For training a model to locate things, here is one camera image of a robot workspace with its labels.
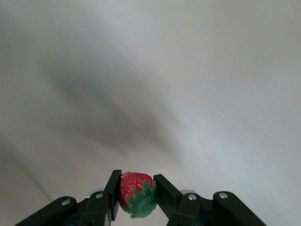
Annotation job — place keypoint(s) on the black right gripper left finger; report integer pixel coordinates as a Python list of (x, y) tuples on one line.
[(94, 209)]

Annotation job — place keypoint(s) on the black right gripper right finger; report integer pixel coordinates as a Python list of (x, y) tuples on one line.
[(200, 212)]

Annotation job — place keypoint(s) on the red strawberry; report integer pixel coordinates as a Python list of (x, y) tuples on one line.
[(131, 186)]

